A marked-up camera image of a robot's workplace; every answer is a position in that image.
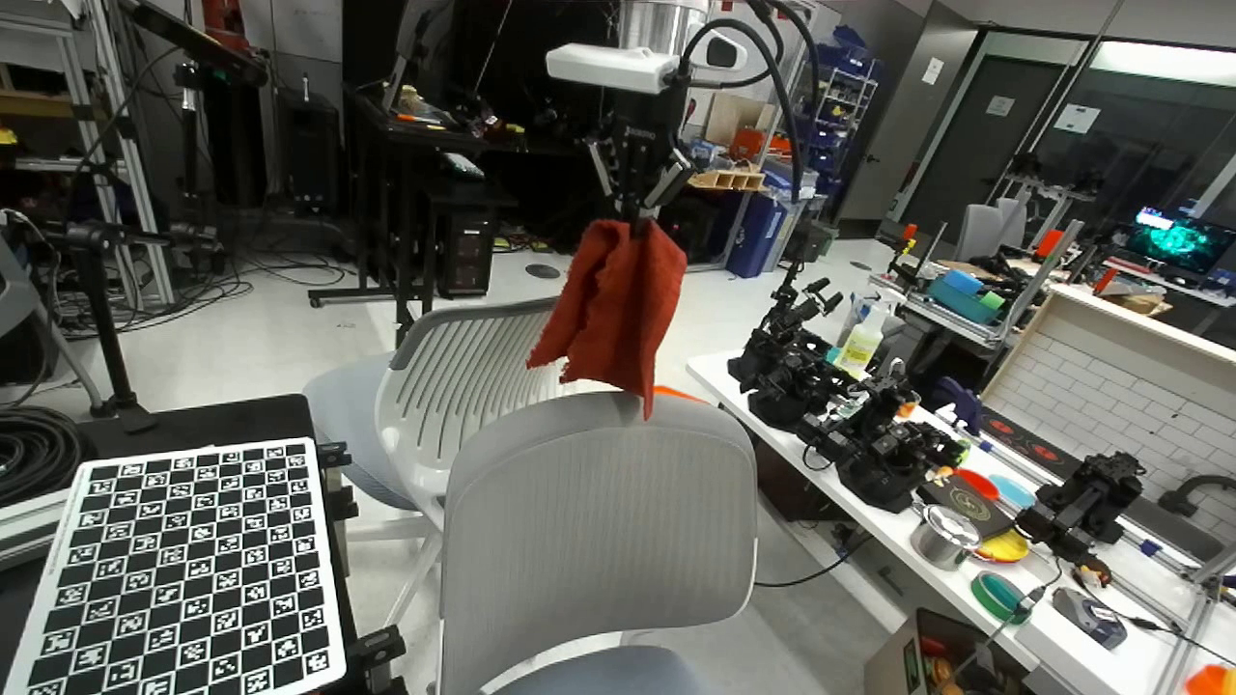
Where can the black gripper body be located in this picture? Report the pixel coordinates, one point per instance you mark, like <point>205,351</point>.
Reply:
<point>644,127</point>

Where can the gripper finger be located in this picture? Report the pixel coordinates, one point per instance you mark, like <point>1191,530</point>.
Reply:
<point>610,180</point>
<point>671,180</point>

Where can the orange cloth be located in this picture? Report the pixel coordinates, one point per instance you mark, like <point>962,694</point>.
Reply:
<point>618,310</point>

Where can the grey mesh-back office chair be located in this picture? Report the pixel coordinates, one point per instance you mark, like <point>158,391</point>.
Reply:
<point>448,387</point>
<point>592,517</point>

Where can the cluttered wooden table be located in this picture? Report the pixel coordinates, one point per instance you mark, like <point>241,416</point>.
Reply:
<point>726,180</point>

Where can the blue barrel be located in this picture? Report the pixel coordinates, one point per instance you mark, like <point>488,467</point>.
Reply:
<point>758,236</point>

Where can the dark floor drain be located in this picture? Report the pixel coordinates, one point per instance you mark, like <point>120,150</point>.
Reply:
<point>542,272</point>

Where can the shelf with blue bins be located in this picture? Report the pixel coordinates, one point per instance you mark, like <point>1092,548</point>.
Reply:
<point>834,102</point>

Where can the black workbench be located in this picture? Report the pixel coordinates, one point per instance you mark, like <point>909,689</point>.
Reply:
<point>412,169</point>

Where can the orange floor marker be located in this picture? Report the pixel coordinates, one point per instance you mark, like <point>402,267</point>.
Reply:
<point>682,391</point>

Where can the yellowish spray bottle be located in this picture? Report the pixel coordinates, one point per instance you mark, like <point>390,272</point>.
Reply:
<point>860,346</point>

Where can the teal box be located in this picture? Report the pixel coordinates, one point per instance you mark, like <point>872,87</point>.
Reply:
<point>962,294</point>

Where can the grey storage bin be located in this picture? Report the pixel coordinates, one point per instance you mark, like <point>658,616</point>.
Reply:
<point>986,229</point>

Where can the black gear pile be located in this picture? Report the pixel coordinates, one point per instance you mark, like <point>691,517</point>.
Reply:
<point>895,456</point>

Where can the red plate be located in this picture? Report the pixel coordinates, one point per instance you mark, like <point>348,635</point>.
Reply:
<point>976,486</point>

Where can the metal cup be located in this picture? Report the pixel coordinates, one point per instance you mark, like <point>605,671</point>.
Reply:
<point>939,539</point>

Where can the light blue plate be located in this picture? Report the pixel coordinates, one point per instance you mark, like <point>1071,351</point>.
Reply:
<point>1015,492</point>

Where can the white brick-pattern panel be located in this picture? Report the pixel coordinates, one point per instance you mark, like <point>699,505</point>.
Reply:
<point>1105,398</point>

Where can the yellow bowl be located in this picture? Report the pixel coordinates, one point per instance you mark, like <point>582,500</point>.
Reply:
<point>1006,549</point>

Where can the monitor with green screen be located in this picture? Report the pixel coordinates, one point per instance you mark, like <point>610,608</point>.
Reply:
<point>1175,240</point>

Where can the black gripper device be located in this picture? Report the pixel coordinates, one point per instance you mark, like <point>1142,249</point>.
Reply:
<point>1085,496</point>

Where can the black tripod stand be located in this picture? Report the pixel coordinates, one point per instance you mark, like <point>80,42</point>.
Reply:
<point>111,333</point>

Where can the green bowl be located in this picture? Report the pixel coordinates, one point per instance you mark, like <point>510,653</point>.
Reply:
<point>998,602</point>

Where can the metal shelf rack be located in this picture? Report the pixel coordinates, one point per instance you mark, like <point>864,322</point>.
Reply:
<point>80,129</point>

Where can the open box of items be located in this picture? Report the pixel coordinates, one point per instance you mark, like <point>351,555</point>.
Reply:
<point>939,660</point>

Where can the black white calibration checkerboard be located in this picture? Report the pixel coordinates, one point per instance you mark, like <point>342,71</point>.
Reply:
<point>179,581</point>

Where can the grey handheld gadget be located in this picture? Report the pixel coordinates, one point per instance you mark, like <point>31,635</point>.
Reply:
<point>1085,621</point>

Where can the orange object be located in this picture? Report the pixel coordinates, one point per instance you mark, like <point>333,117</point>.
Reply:
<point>1213,680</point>

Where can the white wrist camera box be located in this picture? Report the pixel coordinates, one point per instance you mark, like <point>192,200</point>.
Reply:
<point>605,68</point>

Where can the white board on frame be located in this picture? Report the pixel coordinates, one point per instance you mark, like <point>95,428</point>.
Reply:
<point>739,91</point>

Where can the black camera rig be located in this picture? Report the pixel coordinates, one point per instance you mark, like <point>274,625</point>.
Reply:
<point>785,360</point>

